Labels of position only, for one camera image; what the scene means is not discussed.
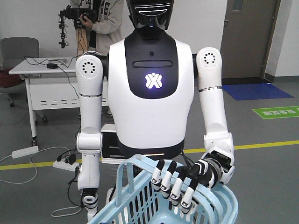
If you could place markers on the light blue shopping basket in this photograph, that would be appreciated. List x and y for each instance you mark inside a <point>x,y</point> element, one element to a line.
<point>139,201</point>

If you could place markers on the blue floor mat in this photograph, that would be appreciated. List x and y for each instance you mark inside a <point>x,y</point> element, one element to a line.
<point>255,91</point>

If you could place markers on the white humanoid robot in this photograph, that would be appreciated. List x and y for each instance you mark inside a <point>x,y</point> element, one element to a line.
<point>150,91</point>

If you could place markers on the person holding camera rig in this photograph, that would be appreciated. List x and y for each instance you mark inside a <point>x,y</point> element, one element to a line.
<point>107,29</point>

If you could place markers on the white folding table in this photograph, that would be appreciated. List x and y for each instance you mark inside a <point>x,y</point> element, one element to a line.
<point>60,83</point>

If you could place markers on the grey office chair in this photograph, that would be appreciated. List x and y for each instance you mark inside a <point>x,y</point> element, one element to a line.
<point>13,51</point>

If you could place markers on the white power strip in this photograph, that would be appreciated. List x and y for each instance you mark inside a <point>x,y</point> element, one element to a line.
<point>65,166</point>
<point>24,152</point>

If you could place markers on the red bag on chair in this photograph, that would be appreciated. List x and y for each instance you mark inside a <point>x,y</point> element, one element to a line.
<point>7,80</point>

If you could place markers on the grey door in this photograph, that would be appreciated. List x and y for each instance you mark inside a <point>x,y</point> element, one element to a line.
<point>247,33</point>

